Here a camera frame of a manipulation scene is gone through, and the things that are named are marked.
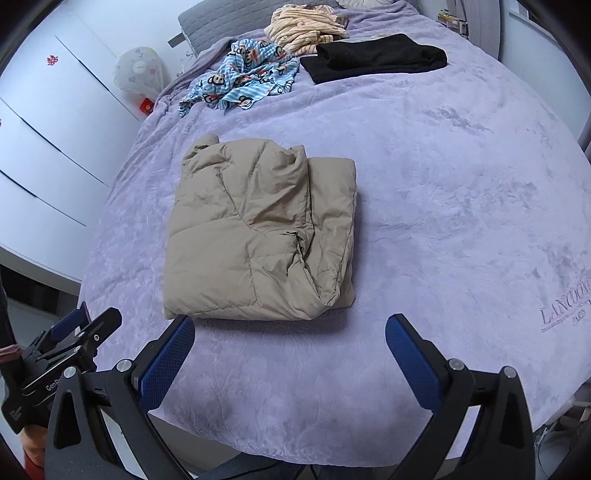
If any purple fleece blanket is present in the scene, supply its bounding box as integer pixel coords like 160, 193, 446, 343
78, 0, 591, 469

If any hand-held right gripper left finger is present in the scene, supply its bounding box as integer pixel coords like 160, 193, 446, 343
46, 315, 197, 480

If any grey quilted headboard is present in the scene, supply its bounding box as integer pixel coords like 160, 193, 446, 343
178, 0, 287, 58

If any clutter on nightstand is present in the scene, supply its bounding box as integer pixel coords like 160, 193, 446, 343
438, 11, 470, 37

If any grey curtain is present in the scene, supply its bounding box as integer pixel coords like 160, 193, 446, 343
445, 0, 503, 61

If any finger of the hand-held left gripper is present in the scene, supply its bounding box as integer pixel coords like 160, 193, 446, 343
34, 308, 123, 365
51, 304, 92, 341

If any white wardrobe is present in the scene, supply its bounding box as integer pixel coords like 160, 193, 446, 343
0, 4, 151, 282

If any beige puffer jacket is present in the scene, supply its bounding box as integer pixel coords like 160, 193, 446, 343
164, 134, 358, 321

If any black folded garment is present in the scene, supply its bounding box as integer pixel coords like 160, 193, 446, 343
300, 33, 448, 85

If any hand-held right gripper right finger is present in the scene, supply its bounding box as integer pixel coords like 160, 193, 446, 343
385, 314, 536, 480

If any person's left forearm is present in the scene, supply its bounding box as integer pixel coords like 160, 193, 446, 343
21, 425, 48, 478

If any beige striped fleece garment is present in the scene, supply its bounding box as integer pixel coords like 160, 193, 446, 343
265, 4, 350, 56

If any blue monkey print cloth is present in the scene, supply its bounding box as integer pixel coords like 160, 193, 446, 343
178, 39, 301, 118

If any fan in white cover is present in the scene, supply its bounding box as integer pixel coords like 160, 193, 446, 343
115, 46, 166, 94

